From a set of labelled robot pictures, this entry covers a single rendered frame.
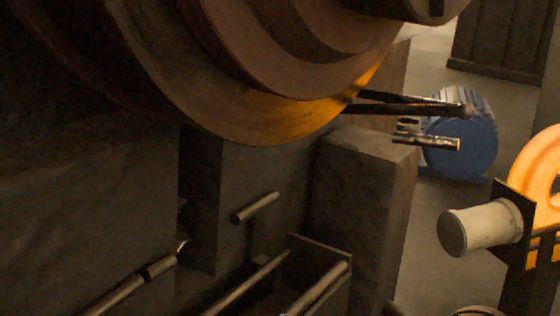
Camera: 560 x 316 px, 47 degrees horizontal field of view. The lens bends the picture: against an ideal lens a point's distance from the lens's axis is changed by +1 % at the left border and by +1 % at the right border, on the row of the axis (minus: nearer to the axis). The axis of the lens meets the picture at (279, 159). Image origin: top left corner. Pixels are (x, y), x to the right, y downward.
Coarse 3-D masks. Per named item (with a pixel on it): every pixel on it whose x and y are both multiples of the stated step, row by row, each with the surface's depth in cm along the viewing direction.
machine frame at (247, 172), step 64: (0, 0) 40; (0, 64) 41; (384, 64) 84; (0, 128) 42; (64, 128) 46; (128, 128) 48; (192, 128) 57; (320, 128) 72; (384, 128) 91; (0, 192) 37; (64, 192) 41; (128, 192) 47; (192, 192) 59; (256, 192) 63; (0, 256) 38; (64, 256) 43; (128, 256) 49; (192, 256) 62
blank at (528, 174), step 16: (528, 144) 83; (544, 144) 81; (528, 160) 81; (544, 160) 81; (512, 176) 83; (528, 176) 81; (544, 176) 82; (528, 192) 82; (544, 192) 83; (544, 208) 84; (544, 224) 85
